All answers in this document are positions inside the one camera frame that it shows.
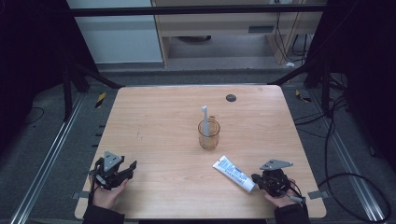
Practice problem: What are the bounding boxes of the white blue toothpaste tube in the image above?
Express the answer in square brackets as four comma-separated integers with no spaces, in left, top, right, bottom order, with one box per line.
[212,155,259,194]

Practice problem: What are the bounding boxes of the black curtain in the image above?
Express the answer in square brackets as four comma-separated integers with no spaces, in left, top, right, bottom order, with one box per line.
[0,0,100,153]
[306,0,396,175]

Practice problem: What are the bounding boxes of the person's right hand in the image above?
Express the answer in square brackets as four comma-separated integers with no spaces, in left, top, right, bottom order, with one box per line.
[263,178,305,209]

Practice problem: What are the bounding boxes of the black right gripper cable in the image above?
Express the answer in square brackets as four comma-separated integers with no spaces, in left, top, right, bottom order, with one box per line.
[288,173,392,224]

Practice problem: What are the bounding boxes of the black floor cable bundle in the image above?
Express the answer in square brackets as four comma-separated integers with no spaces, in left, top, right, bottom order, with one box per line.
[293,94,351,139]

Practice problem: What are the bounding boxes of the amber glass cup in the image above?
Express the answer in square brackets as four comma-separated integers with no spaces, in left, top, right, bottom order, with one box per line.
[197,115,221,151]

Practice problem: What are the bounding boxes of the black metal stand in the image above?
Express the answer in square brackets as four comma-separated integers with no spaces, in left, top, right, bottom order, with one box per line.
[61,59,125,123]
[268,55,347,119]

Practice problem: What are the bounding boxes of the person's left hand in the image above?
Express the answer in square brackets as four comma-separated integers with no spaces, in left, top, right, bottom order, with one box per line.
[88,175,130,210]

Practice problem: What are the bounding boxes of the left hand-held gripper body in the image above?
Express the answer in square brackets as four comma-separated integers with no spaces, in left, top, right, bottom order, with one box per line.
[89,150,126,191]

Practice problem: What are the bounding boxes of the thin black floor cable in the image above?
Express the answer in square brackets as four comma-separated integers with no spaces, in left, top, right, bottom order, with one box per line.
[19,106,46,127]

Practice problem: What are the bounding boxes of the black horizontal bar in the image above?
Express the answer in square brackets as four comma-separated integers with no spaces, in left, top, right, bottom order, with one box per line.
[66,4,329,18]

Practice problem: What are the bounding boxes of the black hanging desk cables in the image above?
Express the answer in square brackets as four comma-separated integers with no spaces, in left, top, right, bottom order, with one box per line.
[273,11,310,63]

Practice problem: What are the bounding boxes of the white electric toothbrush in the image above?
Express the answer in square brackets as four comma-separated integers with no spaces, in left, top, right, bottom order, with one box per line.
[201,105,212,138]

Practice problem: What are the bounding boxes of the yellow black tape strip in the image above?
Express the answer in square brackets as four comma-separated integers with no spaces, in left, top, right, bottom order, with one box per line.
[294,89,313,104]
[94,91,107,109]

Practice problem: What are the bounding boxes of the light wooden desk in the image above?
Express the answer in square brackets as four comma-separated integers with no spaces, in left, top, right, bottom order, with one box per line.
[150,0,329,67]

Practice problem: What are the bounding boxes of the aluminium floor rail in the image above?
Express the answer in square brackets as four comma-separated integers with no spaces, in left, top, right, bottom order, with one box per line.
[8,92,86,224]
[307,89,388,223]

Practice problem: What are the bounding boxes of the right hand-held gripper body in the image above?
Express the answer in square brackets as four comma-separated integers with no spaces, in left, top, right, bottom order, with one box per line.
[259,159,294,198]

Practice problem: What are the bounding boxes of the grey tape piece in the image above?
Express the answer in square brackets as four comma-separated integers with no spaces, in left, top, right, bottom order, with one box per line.
[71,190,91,201]
[307,189,331,201]

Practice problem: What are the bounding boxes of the white cabinet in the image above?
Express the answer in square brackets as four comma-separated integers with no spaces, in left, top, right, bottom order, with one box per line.
[66,0,164,65]

